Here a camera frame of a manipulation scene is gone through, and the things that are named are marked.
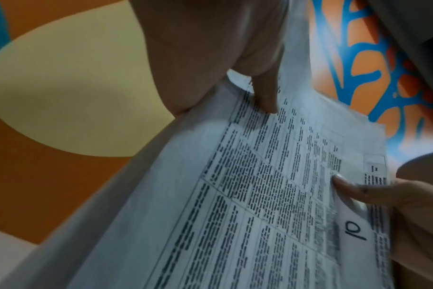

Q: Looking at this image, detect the gathered paper stack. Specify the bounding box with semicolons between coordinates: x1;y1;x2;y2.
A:
0;0;397;289

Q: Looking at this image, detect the person's left hand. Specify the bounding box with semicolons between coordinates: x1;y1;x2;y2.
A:
128;0;288;115

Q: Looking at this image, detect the person's right hand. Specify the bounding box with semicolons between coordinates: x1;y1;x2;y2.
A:
332;174;433;289

